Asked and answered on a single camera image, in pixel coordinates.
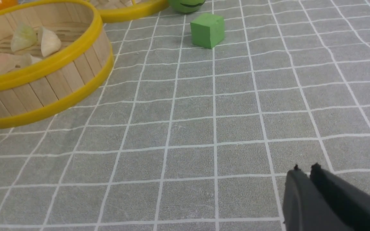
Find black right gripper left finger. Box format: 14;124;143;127
282;164;352;231

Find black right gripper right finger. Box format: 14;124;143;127
310;163;370;231

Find white dumpling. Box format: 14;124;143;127
18;54;42;68
37;26;62;57

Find pinkish dumpling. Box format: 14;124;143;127
0;53;22;75

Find bamboo steamer tray yellow rims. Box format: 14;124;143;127
0;0;114;129

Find grey checkered tablecloth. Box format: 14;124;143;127
0;0;370;231

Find green foam cube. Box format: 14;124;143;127
190;13;225;49

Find green toy ball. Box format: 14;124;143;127
168;0;206;14

